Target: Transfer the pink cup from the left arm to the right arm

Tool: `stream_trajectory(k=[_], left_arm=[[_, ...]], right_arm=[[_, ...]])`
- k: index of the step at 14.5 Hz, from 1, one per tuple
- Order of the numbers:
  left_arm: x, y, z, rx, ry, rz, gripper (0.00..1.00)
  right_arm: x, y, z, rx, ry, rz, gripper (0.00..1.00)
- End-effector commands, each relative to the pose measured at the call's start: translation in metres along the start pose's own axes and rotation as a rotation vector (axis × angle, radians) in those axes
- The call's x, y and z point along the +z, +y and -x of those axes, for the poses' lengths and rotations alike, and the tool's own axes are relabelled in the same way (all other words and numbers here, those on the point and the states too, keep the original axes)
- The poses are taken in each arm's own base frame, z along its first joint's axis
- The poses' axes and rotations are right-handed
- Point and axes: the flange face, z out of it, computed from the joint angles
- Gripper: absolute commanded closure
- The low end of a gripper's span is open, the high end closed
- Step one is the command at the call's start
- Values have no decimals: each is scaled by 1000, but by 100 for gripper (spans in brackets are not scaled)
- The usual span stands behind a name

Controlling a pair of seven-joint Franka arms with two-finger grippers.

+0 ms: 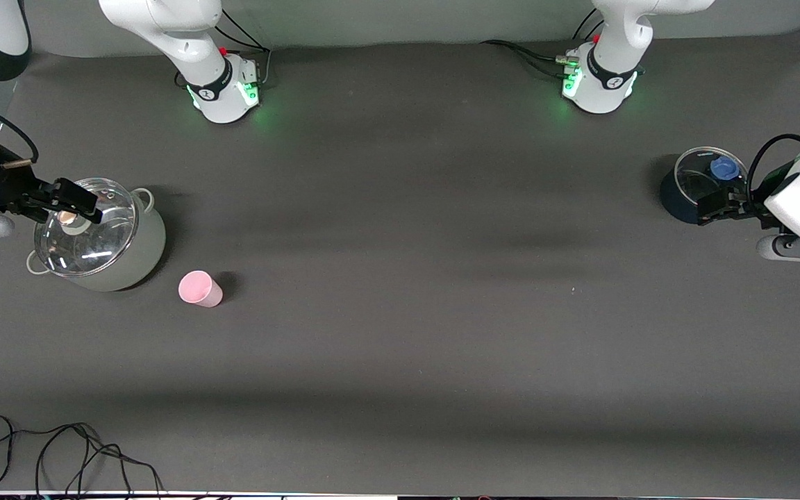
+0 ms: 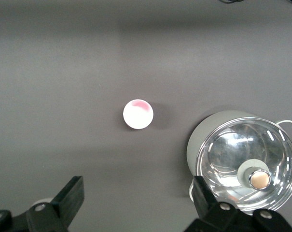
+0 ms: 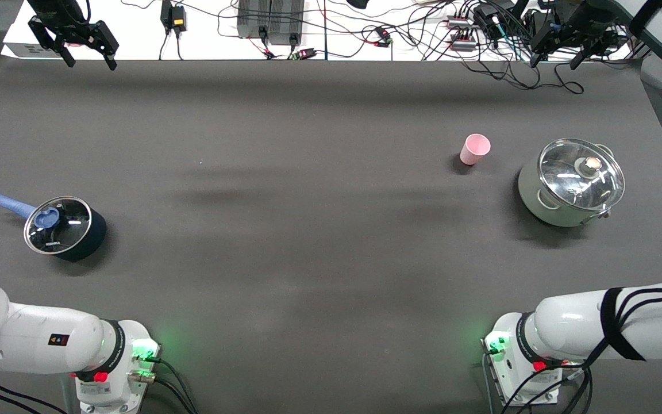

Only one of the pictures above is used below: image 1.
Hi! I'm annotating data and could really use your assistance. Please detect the pink plastic cup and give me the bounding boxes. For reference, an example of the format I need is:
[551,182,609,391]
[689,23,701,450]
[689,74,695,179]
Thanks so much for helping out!
[178,270,224,308]

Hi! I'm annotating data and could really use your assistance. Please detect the glass pot lid, beige knob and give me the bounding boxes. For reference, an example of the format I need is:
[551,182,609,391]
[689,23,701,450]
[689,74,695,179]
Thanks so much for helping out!
[33,178,138,277]

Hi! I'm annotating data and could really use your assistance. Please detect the dark blue saucepan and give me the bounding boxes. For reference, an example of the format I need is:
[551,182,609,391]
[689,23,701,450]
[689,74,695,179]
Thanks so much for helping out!
[660,146,744,224]

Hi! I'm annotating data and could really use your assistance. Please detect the glass lid with blue knob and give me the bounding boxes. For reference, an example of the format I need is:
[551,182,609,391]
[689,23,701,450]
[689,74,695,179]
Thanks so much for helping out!
[674,147,748,206]

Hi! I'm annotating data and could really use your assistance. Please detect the pale green cooking pot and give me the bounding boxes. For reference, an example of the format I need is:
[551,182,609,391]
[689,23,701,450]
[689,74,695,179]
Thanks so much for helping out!
[26,178,166,292]

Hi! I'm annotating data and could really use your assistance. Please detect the dark grey table cloth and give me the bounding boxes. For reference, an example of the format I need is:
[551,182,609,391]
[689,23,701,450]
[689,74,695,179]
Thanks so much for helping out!
[0,28,800,495]

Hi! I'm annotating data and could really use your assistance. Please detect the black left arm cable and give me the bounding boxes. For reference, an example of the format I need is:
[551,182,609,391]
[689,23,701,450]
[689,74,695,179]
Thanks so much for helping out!
[747,133,800,202]

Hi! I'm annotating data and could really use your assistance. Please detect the thin black loose cable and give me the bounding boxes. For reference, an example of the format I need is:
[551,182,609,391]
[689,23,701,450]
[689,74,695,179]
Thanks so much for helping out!
[0,415,165,495]

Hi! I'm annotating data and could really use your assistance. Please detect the black right arm base cables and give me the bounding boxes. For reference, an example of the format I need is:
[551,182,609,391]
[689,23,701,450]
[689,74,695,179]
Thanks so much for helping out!
[216,7,273,88]

